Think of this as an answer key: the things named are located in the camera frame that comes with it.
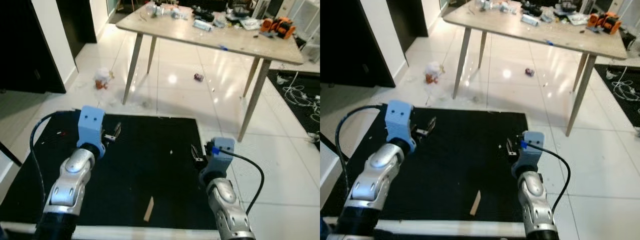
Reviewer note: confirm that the small wooden strip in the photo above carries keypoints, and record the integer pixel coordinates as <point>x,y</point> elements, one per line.
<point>148,210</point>
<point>475,203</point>

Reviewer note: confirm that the orange and black power tool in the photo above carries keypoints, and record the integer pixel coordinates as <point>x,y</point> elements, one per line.
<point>605,22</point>
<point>279,27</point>

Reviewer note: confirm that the light blue right wrist camera mount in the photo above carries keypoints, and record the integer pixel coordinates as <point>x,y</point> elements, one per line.
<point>531,150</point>
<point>220,159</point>

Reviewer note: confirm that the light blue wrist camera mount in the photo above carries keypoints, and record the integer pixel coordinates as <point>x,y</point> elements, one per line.
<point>399,125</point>
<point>91,127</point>
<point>220,159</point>
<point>531,150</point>

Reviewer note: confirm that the small black floor mat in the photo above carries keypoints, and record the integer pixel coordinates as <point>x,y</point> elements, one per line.
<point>620,105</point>
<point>290,100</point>

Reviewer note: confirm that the black device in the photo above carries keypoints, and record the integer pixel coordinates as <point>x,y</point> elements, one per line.
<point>531,9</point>
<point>202,10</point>

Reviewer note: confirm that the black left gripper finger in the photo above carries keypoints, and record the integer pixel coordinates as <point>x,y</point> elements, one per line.
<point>431,127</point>
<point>118,131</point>

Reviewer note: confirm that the white cylindrical can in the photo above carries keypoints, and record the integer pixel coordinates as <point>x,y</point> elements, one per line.
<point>202,25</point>
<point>530,20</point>

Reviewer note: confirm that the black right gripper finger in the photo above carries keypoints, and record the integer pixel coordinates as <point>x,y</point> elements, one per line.
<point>196,154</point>
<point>510,149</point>

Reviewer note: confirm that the clear plastic bottle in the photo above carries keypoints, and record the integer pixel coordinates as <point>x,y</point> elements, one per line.
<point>485,5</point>
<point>154,9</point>

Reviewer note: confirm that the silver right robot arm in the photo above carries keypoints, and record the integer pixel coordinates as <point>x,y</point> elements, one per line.
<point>537,205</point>
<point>227,205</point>

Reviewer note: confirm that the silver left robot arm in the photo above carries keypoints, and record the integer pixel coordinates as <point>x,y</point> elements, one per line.
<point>70,185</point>
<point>372,185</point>

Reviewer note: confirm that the light blue left wrist camera mount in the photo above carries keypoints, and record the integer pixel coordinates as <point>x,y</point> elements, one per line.
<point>91,127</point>
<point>399,125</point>

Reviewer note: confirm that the wooden table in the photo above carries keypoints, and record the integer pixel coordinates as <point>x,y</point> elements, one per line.
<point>535,32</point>
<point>210,37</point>

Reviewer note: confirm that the white and orange trash bundle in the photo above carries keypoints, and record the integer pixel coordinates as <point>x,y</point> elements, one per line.
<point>432,73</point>
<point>102,79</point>

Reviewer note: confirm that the large black floor mat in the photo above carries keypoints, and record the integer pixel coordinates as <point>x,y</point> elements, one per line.
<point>145,170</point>
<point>460,165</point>

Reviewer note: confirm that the crushed purple can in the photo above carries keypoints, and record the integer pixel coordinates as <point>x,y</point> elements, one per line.
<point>198,77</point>
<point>529,72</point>

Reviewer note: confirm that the small blue cap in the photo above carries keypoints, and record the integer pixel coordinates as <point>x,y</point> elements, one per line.
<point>549,42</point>
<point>223,47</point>

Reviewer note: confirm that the black cabinet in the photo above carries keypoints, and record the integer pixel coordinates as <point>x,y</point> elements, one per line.
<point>355,40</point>
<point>25,45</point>

